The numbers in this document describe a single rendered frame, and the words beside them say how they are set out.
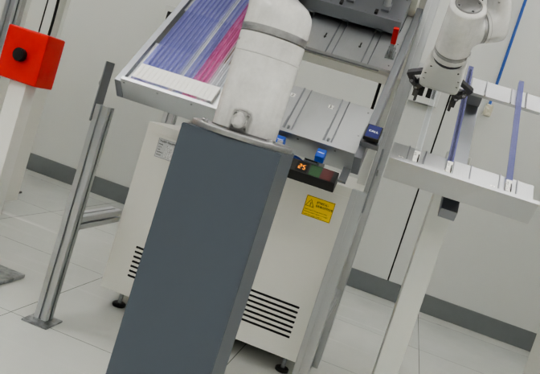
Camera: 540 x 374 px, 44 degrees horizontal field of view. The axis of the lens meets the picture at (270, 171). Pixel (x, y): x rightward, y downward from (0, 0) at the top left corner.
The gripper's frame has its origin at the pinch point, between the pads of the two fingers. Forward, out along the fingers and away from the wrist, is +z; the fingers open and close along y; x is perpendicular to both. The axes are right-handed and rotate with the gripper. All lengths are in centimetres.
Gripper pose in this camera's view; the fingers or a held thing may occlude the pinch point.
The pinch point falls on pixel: (432, 100)
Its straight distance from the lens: 181.0
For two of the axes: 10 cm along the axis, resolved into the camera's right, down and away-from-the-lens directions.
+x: -3.5, 7.5, -5.7
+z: -0.6, 5.8, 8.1
